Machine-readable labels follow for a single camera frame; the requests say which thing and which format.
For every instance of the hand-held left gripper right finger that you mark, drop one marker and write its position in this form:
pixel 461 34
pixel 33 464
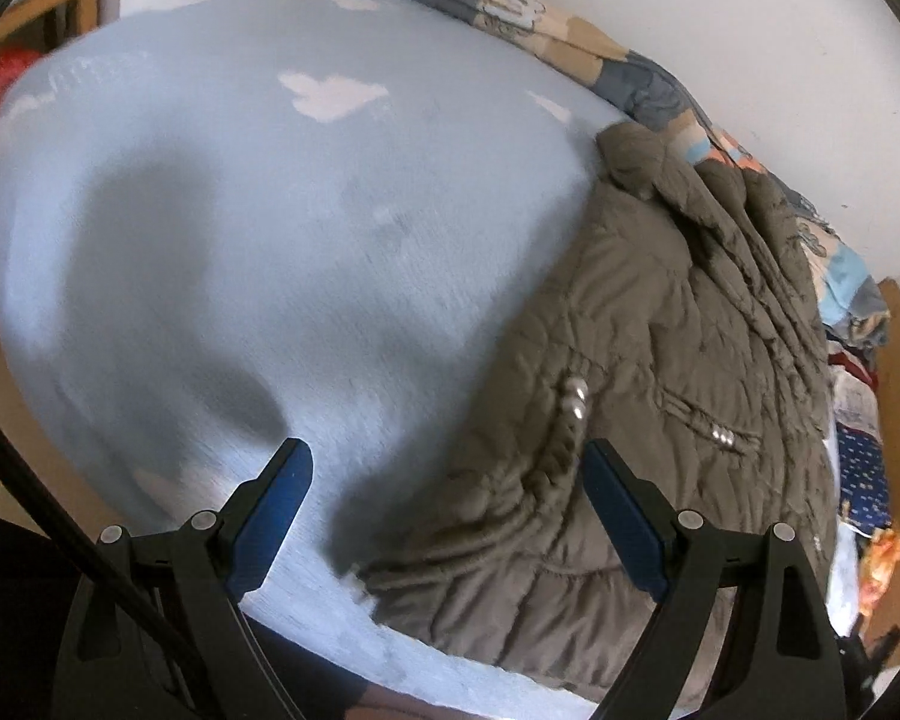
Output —
pixel 622 517

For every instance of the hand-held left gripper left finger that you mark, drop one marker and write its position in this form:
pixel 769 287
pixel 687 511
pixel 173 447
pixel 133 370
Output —
pixel 274 517

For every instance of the olive quilted hooded jacket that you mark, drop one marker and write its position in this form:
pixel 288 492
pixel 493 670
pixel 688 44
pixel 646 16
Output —
pixel 645 330

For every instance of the star and stripe pillow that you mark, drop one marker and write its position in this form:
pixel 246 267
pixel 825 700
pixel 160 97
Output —
pixel 862 465

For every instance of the orange cloth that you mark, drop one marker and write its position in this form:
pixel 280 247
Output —
pixel 881 570

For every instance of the bed with light blue sheet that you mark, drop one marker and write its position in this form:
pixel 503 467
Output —
pixel 270 240

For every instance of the patchwork patterned duvet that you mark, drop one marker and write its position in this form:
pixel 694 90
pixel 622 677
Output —
pixel 570 37

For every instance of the red bag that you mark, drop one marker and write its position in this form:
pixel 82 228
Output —
pixel 0 97

